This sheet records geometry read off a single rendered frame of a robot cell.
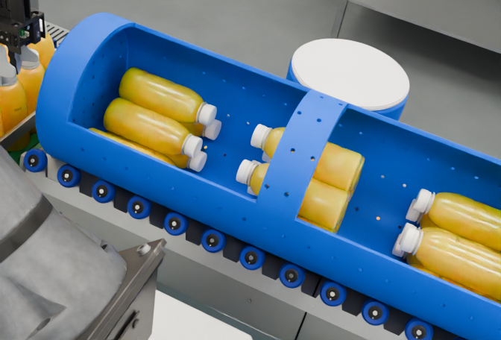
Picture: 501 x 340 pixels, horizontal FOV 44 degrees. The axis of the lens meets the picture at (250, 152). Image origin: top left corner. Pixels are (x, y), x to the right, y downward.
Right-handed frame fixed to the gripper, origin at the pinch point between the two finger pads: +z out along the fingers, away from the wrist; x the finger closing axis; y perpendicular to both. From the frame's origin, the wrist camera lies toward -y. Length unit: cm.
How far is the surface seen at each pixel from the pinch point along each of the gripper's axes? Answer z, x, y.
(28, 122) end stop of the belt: 10.3, 0.1, 4.3
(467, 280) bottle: -2, -6, 89
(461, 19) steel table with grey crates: 78, 260, 79
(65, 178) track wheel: 11.3, -8.1, 18.9
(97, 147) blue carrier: -3.1, -11.2, 27.9
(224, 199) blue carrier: -3, -11, 51
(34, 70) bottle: 2.1, 6.0, 1.8
